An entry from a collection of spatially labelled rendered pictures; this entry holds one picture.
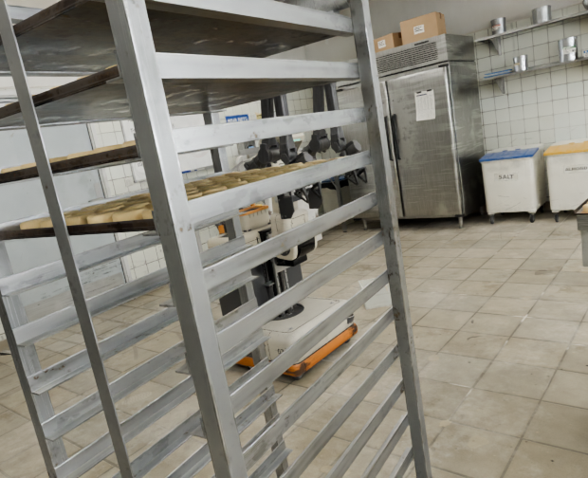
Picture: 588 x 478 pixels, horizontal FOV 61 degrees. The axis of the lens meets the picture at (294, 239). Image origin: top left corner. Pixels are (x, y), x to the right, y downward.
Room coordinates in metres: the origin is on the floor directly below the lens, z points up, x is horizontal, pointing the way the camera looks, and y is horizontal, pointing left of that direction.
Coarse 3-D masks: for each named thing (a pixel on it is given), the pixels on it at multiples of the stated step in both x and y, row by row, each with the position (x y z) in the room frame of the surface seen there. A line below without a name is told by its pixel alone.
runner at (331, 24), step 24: (96, 0) 0.61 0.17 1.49; (144, 0) 0.64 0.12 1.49; (168, 0) 0.67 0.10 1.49; (192, 0) 0.70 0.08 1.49; (216, 0) 0.74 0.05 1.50; (240, 0) 0.79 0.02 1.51; (264, 0) 0.84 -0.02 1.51; (264, 24) 0.87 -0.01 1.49; (288, 24) 0.90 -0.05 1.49; (312, 24) 0.95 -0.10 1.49; (336, 24) 1.03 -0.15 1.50
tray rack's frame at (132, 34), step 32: (0, 0) 0.71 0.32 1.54; (128, 0) 0.57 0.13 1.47; (0, 32) 0.72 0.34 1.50; (128, 32) 0.57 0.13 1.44; (128, 64) 0.58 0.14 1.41; (128, 96) 0.58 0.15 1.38; (160, 96) 0.59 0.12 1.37; (32, 128) 0.71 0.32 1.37; (160, 128) 0.58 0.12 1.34; (160, 160) 0.57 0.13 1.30; (160, 192) 0.57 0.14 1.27; (64, 224) 0.70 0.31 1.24; (160, 224) 0.58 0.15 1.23; (192, 224) 0.59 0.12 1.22; (0, 256) 0.84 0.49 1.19; (64, 256) 0.71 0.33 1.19; (192, 256) 0.58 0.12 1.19; (192, 288) 0.57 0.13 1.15; (192, 320) 0.57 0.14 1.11; (32, 352) 0.84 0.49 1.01; (96, 352) 0.71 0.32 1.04; (192, 352) 0.58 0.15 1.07; (224, 384) 0.59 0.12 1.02; (32, 416) 0.84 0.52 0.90; (224, 416) 0.58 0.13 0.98; (64, 448) 0.85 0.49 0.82; (224, 448) 0.57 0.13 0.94
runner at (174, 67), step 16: (160, 64) 0.64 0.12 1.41; (176, 64) 0.66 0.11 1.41; (192, 64) 0.68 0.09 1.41; (208, 64) 0.71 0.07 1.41; (224, 64) 0.73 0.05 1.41; (240, 64) 0.76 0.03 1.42; (256, 64) 0.80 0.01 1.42; (272, 64) 0.83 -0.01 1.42; (288, 64) 0.87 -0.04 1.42; (304, 64) 0.91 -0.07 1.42; (320, 64) 0.96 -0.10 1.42; (336, 64) 1.01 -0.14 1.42; (352, 64) 1.07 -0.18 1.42; (112, 80) 0.60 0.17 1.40; (176, 80) 0.67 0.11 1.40; (192, 80) 0.69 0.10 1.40; (208, 80) 0.72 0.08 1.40; (224, 80) 0.75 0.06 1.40; (240, 80) 0.78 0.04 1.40; (256, 80) 0.81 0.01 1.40; (272, 80) 0.85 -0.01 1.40; (288, 80) 0.89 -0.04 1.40; (304, 80) 0.94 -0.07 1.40; (320, 80) 0.99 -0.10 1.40; (336, 80) 1.04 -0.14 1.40; (352, 80) 1.11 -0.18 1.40
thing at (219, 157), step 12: (204, 120) 1.34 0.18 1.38; (216, 120) 1.34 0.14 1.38; (216, 156) 1.33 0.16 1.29; (216, 168) 1.34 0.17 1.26; (228, 168) 1.35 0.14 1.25; (228, 228) 1.34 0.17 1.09; (240, 228) 1.35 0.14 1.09; (240, 288) 1.34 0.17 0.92; (252, 288) 1.35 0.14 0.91; (264, 348) 1.35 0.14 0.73; (276, 408) 1.35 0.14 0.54; (276, 444) 1.33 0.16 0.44
